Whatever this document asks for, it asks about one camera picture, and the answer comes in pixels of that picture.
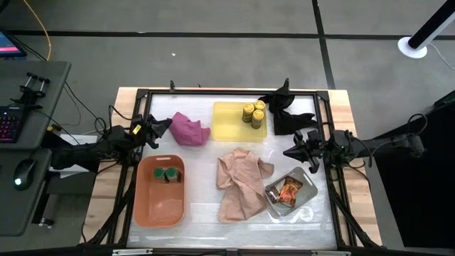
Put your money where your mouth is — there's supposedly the yellow cable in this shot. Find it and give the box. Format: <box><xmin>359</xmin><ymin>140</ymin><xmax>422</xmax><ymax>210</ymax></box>
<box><xmin>23</xmin><ymin>0</ymin><xmax>53</xmax><ymax>62</ymax></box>

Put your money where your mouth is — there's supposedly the black computer mouse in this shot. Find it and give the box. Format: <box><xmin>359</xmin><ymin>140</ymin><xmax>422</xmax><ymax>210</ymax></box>
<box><xmin>13</xmin><ymin>159</ymin><xmax>38</xmax><ymax>191</ymax></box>

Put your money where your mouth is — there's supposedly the orange plastic bin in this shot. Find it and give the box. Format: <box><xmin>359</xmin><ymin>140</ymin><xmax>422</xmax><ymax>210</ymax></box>
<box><xmin>134</xmin><ymin>154</ymin><xmax>186</xmax><ymax>228</ymax></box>

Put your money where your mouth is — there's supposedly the beige cloth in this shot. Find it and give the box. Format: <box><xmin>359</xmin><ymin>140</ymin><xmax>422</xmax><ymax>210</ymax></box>
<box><xmin>215</xmin><ymin>147</ymin><xmax>275</xmax><ymax>225</ymax></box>

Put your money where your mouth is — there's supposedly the black cloth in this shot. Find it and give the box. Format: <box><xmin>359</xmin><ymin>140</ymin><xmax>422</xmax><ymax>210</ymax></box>
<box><xmin>258</xmin><ymin>90</ymin><xmax>319</xmax><ymax>136</ymax></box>

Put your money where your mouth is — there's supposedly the white plastic table cover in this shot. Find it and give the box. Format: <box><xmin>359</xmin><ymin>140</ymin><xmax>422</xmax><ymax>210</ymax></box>
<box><xmin>127</xmin><ymin>94</ymin><xmax>337</xmax><ymax>249</ymax></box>

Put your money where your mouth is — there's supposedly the white paper sheet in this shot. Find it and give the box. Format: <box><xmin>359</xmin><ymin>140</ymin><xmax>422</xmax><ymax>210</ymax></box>
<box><xmin>58</xmin><ymin>134</ymin><xmax>90</xmax><ymax>178</ymax></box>

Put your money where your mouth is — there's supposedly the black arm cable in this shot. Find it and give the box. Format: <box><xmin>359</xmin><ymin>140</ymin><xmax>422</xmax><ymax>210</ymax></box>
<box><xmin>94</xmin><ymin>105</ymin><xmax>133</xmax><ymax>140</ymax></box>
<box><xmin>406</xmin><ymin>112</ymin><xmax>428</xmax><ymax>138</ymax></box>

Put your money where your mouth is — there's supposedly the white floor stand post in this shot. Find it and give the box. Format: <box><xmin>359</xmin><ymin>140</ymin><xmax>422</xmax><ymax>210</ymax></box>
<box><xmin>397</xmin><ymin>0</ymin><xmax>455</xmax><ymax>60</ymax></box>

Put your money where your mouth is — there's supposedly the black side panel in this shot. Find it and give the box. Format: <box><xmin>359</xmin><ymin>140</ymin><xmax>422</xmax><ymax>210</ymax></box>
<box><xmin>369</xmin><ymin>90</ymin><xmax>455</xmax><ymax>250</ymax></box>

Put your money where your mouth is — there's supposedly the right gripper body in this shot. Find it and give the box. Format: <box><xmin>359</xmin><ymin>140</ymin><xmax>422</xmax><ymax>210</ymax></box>
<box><xmin>293</xmin><ymin>129</ymin><xmax>335</xmax><ymax>174</ymax></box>

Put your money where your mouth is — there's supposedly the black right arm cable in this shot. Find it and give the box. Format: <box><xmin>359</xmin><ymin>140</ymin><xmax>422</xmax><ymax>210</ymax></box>
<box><xmin>406</xmin><ymin>112</ymin><xmax>428</xmax><ymax>138</ymax></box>

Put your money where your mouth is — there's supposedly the white cable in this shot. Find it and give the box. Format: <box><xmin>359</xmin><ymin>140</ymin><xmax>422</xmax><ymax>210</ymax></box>
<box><xmin>428</xmin><ymin>42</ymin><xmax>455</xmax><ymax>72</ymax></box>

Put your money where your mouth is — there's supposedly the black clamp stand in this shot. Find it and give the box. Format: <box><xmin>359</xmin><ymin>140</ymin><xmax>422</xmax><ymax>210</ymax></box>
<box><xmin>10</xmin><ymin>72</ymin><xmax>51</xmax><ymax>110</ymax></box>

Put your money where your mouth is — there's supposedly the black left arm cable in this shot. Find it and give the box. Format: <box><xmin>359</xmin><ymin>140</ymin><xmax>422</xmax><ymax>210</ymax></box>
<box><xmin>94</xmin><ymin>105</ymin><xmax>133</xmax><ymax>140</ymax></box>

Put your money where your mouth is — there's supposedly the grey plastic bin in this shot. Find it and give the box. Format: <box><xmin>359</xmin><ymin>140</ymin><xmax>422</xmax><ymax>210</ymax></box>
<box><xmin>264</xmin><ymin>166</ymin><xmax>319</xmax><ymax>218</ymax></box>

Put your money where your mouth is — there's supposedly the black keyboard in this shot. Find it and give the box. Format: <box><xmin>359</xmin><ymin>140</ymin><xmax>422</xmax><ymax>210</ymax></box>
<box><xmin>0</xmin><ymin>104</ymin><xmax>25</xmax><ymax>144</ymax></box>

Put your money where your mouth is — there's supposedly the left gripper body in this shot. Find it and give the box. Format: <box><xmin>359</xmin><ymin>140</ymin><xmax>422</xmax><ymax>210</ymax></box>
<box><xmin>130</xmin><ymin>114</ymin><xmax>159</xmax><ymax>149</ymax></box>

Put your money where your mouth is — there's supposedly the laptop screen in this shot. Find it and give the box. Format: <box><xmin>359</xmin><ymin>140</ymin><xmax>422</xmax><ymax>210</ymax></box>
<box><xmin>0</xmin><ymin>30</ymin><xmax>28</xmax><ymax>60</ymax></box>

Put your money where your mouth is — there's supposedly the green-lid spice jar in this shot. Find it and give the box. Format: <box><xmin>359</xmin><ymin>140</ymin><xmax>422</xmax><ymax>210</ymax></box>
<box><xmin>165</xmin><ymin>166</ymin><xmax>183</xmax><ymax>184</ymax></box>
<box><xmin>153</xmin><ymin>166</ymin><xmax>168</xmax><ymax>183</ymax></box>

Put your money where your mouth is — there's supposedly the orange spice packet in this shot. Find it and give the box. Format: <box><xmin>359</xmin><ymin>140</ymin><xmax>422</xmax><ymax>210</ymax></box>
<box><xmin>279</xmin><ymin>176</ymin><xmax>304</xmax><ymax>208</ymax></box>

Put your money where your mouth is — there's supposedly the black aluminium table frame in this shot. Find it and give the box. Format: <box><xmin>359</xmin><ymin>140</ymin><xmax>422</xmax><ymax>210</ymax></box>
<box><xmin>80</xmin><ymin>78</ymin><xmax>383</xmax><ymax>256</ymax></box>

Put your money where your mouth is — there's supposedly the pink cloth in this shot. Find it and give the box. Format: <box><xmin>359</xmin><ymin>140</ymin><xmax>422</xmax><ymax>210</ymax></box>
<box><xmin>168</xmin><ymin>112</ymin><xmax>211</xmax><ymax>146</ymax></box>

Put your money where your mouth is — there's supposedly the grey desk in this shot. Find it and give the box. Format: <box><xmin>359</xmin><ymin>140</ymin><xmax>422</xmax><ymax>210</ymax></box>
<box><xmin>0</xmin><ymin>60</ymin><xmax>72</xmax><ymax>238</ymax></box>

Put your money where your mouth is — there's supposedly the yellow translucent tray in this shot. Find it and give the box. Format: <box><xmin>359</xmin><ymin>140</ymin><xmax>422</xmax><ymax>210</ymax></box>
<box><xmin>212</xmin><ymin>102</ymin><xmax>268</xmax><ymax>143</ymax></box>

